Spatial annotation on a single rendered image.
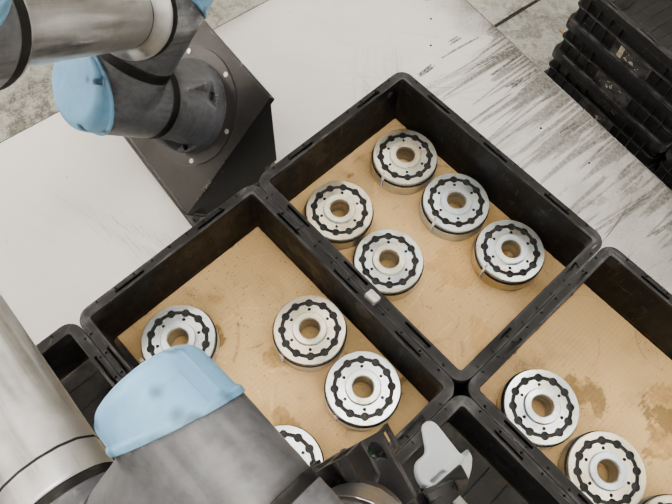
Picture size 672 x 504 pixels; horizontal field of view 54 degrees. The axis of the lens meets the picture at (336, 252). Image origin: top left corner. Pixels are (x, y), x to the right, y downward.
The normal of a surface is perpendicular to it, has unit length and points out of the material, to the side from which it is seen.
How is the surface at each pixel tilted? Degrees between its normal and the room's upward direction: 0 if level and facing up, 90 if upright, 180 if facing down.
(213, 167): 43
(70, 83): 50
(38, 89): 0
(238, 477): 9
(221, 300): 0
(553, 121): 0
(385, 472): 21
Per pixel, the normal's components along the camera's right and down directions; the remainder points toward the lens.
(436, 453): 0.62, -0.48
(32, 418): 0.31, -0.61
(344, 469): -0.20, -0.12
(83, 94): -0.59, 0.17
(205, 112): 0.64, 0.28
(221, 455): 0.18, -0.46
